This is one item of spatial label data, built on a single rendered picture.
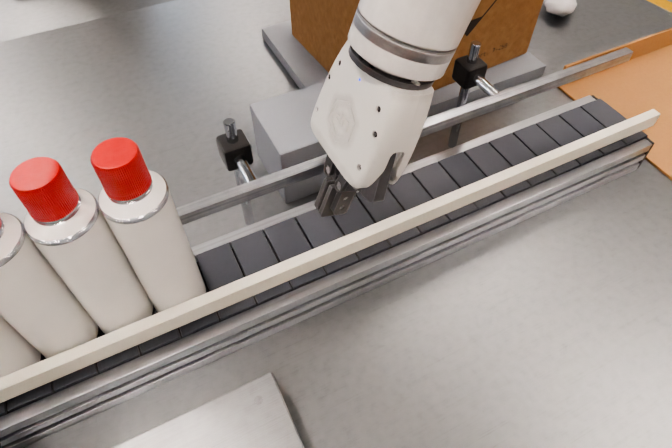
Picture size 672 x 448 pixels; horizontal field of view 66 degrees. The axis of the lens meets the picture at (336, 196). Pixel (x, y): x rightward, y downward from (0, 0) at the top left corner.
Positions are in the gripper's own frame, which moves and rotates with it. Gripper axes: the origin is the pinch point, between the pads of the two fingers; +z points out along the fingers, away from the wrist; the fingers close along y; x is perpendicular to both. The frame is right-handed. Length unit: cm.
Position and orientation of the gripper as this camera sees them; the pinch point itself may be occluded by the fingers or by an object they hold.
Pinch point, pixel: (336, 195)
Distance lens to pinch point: 52.1
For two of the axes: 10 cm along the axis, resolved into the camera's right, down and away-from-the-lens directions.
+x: 8.4, -1.0, 5.3
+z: -3.1, 7.2, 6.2
